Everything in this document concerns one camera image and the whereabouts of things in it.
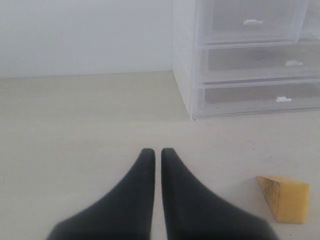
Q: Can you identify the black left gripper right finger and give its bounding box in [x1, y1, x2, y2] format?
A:
[161, 148, 278, 240]

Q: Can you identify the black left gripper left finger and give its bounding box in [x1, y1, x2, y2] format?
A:
[47, 148, 156, 240]

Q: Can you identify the clear drawer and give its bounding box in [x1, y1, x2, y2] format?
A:
[197, 0, 309, 44]
[196, 43, 320, 82]
[192, 82, 320, 118]

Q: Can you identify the clear bottom drawer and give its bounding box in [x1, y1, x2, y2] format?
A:
[192, 82, 320, 118]

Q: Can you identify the white plastic drawer cabinet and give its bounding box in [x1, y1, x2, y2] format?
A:
[172, 0, 320, 120]

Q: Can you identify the yellow cheese wedge block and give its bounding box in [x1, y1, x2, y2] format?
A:
[255, 176, 310, 224]

